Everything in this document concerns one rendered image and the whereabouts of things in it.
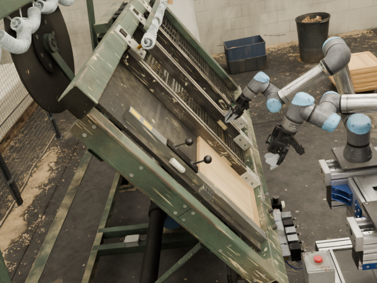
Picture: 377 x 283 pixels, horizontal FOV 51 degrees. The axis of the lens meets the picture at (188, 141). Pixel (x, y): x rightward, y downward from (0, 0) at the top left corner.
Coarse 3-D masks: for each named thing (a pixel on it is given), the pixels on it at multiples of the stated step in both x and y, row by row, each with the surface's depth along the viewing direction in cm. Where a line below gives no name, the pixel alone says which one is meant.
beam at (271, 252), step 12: (252, 132) 305; (240, 156) 274; (252, 156) 265; (252, 168) 252; (264, 180) 253; (264, 192) 239; (264, 204) 225; (264, 216) 214; (264, 228) 206; (264, 240) 200; (276, 240) 206; (264, 252) 194; (276, 252) 196; (276, 264) 187; (276, 276) 179
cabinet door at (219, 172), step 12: (204, 144) 216; (204, 156) 206; (216, 156) 220; (204, 168) 196; (216, 168) 210; (228, 168) 224; (216, 180) 200; (228, 180) 214; (240, 180) 227; (228, 192) 204; (240, 192) 217; (252, 192) 232; (240, 204) 206; (252, 204) 220; (252, 216) 210
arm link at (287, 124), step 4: (284, 116) 161; (284, 120) 160; (288, 120) 159; (284, 124) 160; (288, 124) 159; (292, 124) 158; (296, 124) 158; (300, 124) 159; (284, 128) 161; (288, 128) 159; (292, 128) 159; (296, 128) 159; (292, 132) 161
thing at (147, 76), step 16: (128, 48) 198; (128, 64) 198; (144, 64) 202; (144, 80) 203; (160, 80) 207; (160, 96) 207; (176, 96) 211; (176, 112) 212; (192, 112) 216; (192, 128) 216; (208, 128) 220; (208, 144) 221; (224, 144) 226; (240, 160) 231; (256, 176) 237
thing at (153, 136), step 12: (132, 108) 168; (132, 120) 167; (144, 132) 169; (156, 132) 173; (156, 144) 172; (168, 156) 175; (192, 180) 182; (204, 180) 183; (216, 192) 185; (228, 204) 189; (240, 216) 192; (252, 228) 196
